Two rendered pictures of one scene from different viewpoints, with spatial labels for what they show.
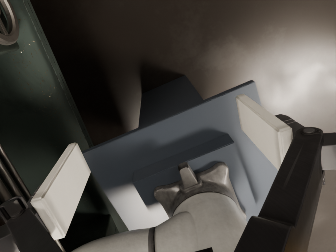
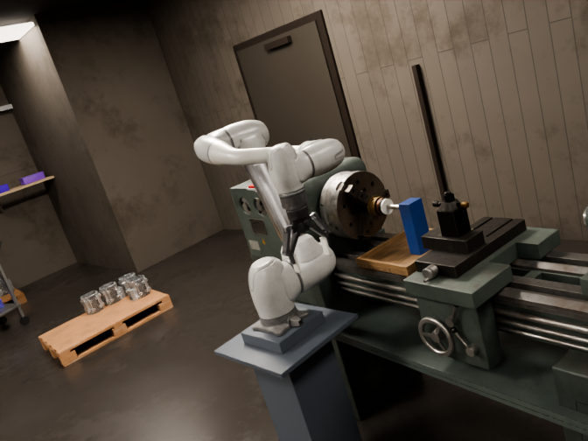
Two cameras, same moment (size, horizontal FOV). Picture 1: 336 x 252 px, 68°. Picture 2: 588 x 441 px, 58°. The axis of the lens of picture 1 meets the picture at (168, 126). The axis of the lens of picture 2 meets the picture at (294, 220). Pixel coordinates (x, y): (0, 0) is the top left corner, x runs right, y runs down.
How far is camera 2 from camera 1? 1.71 m
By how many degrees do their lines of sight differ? 55
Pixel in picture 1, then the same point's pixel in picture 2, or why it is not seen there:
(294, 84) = not seen: outside the picture
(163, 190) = (304, 313)
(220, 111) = (292, 358)
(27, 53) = (433, 360)
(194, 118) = (305, 349)
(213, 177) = (282, 326)
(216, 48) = not seen: outside the picture
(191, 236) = (286, 285)
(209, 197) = (282, 311)
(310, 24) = not seen: outside the picture
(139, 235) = (306, 282)
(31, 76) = (424, 354)
